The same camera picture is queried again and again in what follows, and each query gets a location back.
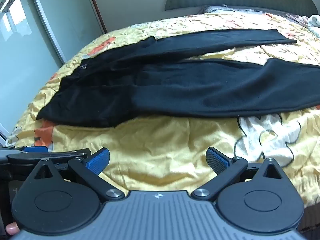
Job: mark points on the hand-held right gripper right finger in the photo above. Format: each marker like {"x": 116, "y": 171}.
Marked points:
{"x": 217, "y": 161}

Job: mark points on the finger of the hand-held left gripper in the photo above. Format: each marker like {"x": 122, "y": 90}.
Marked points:
{"x": 60, "y": 156}
{"x": 36, "y": 149}

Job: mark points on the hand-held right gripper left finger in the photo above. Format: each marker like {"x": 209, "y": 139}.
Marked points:
{"x": 98, "y": 161}

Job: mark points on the black pants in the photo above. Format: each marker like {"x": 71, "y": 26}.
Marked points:
{"x": 175, "y": 90}

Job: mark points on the yellow printed blanket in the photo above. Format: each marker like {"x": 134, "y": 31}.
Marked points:
{"x": 155, "y": 150}

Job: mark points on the glass wardrobe door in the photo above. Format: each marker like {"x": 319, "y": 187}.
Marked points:
{"x": 22, "y": 55}

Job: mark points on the flower print wardrobe door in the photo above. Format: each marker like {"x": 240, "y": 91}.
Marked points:
{"x": 67, "y": 10}

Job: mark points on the grey mattress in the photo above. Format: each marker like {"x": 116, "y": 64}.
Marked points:
{"x": 237, "y": 8}

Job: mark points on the pink cloth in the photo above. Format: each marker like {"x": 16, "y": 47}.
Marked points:
{"x": 296, "y": 18}

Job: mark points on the white folded quilt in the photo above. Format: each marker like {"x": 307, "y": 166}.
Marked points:
{"x": 314, "y": 25}

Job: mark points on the brown wooden wardrobe frame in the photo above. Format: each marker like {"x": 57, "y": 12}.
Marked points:
{"x": 97, "y": 7}

